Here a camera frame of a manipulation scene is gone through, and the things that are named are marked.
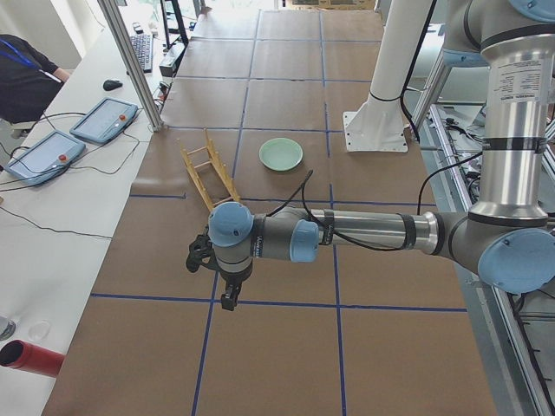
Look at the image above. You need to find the person in black shirt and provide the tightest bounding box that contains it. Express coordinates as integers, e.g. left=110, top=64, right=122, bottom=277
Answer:
left=1, top=34, right=70, bottom=124

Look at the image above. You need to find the blue teach pendant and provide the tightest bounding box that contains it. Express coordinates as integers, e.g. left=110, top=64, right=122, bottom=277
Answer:
left=5, top=130, right=86, bottom=186
left=69, top=97, right=139, bottom=144

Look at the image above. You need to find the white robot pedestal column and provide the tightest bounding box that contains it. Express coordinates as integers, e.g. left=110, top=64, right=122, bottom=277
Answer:
left=343, top=0, right=435, bottom=153

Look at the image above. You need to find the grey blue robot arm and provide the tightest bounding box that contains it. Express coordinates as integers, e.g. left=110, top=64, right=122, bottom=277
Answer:
left=189, top=1, right=554, bottom=310

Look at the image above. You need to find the light green ceramic plate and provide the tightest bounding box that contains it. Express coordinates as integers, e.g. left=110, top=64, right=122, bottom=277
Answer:
left=258, top=138, right=304, bottom=172

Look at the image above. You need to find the aluminium frame post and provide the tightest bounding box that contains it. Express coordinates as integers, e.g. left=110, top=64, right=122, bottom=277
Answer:
left=97, top=0, right=164, bottom=132

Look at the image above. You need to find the far blue teach pendant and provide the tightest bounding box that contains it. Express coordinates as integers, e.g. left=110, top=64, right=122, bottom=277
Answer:
left=69, top=97, right=139, bottom=144

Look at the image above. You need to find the black keyboard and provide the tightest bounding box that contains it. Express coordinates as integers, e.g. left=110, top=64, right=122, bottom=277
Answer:
left=129, top=33, right=153, bottom=73

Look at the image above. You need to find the near blue teach pendant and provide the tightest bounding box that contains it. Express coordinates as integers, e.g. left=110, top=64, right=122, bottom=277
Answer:
left=5, top=130, right=86, bottom=186

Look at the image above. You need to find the black computer mouse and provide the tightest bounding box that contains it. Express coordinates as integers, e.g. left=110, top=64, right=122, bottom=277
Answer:
left=102, top=79, right=122, bottom=92

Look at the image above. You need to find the wooden plate rack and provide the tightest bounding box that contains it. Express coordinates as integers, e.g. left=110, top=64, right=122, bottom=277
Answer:
left=180, top=129, right=241, bottom=211

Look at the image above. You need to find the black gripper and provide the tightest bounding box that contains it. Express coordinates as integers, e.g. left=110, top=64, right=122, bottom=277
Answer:
left=220, top=267, right=252, bottom=311

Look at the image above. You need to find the red cylinder tube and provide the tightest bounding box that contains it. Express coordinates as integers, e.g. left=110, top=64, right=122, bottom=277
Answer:
left=1, top=340, right=65, bottom=378

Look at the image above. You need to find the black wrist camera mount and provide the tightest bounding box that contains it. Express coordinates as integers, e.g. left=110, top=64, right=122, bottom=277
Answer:
left=186, top=234, right=219, bottom=273

